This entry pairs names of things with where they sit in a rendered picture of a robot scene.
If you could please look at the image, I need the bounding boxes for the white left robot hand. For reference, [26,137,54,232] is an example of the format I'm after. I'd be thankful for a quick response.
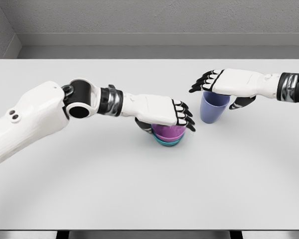
[135,94,197,133]

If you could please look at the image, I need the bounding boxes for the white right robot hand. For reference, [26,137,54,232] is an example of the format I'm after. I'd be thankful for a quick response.
[188,68,256,110]

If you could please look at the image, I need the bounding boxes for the purple bowl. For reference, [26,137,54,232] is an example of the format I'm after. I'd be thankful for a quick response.
[150,123,187,140]

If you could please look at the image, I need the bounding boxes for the blue-violet cup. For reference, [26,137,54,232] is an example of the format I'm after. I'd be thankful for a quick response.
[199,90,231,124]

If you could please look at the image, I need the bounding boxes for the teal bowl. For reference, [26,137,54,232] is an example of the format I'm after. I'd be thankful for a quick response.
[152,133,187,148]

